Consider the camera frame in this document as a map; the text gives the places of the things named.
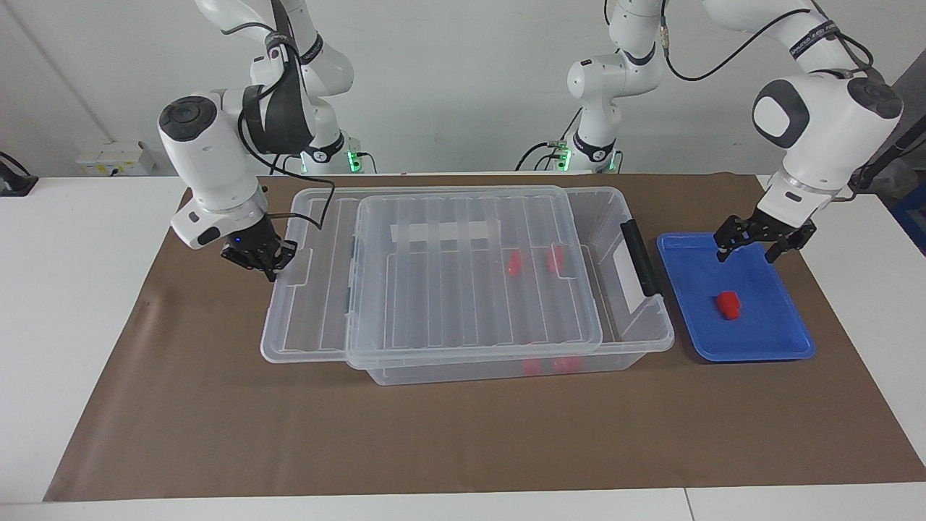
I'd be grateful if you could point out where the clear ribbed plastic lid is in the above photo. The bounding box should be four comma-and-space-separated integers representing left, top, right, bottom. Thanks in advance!
260, 186, 603, 371

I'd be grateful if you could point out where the blue plastic tray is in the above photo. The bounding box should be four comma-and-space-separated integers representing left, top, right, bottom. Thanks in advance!
656, 232, 817, 363

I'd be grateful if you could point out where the clear plastic storage box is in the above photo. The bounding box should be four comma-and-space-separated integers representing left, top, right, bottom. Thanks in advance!
336, 186, 675, 386

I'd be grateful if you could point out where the white paper label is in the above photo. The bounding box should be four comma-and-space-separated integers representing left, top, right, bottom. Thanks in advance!
611, 246, 652, 313

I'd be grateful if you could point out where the blue crate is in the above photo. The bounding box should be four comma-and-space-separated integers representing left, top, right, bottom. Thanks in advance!
891, 181, 926, 255

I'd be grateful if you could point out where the black stand pole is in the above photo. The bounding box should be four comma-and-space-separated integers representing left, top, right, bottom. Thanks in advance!
843, 116, 926, 190

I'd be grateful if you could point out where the brown paper table mat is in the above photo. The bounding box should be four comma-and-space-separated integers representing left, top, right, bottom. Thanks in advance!
43, 174, 926, 502

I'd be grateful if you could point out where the white power strip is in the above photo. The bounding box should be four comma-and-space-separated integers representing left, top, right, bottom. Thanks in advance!
76, 141, 156, 177

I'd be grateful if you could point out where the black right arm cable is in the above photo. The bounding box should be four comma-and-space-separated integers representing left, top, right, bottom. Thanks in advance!
217, 0, 335, 232

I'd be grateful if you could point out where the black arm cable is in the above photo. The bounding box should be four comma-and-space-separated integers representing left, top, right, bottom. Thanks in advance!
217, 0, 335, 232
660, 0, 880, 203

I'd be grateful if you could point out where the black box latch handle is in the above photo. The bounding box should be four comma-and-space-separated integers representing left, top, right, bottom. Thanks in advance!
621, 221, 664, 297

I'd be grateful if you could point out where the black base cable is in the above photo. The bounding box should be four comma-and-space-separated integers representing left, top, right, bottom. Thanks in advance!
269, 139, 378, 175
515, 141, 579, 173

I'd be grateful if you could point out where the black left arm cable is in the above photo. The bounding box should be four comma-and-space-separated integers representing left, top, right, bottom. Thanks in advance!
660, 0, 880, 203

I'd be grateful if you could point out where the black clamp mount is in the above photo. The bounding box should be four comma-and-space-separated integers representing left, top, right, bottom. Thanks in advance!
0, 152, 38, 198

